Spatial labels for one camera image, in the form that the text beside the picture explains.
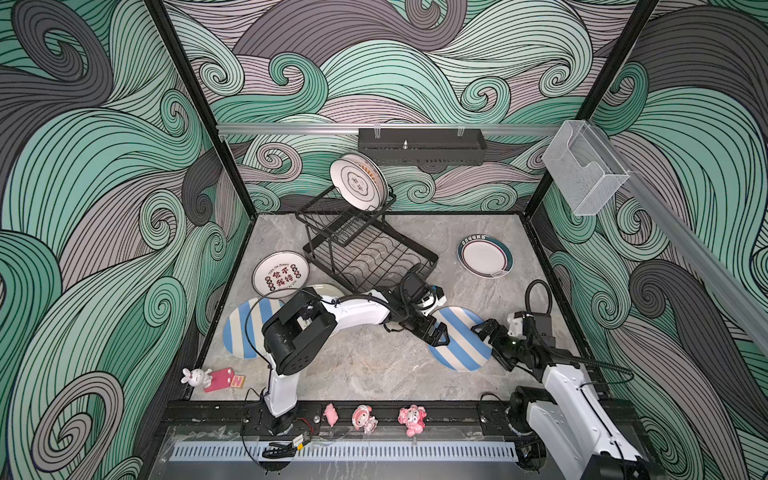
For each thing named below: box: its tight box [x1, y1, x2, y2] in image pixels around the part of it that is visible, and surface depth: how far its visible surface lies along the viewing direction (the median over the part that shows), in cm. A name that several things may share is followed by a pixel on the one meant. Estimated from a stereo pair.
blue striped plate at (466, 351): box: [428, 306, 492, 373], surface depth 87 cm
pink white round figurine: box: [351, 404, 379, 434], surface depth 73 cm
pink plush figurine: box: [398, 404, 427, 437], surface depth 72 cm
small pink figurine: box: [323, 403, 339, 427], surface depth 74 cm
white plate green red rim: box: [457, 234, 515, 280], surface depth 109 cm
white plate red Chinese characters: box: [251, 250, 311, 299], surface depth 103 cm
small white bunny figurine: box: [180, 368, 212, 393], surface depth 75 cm
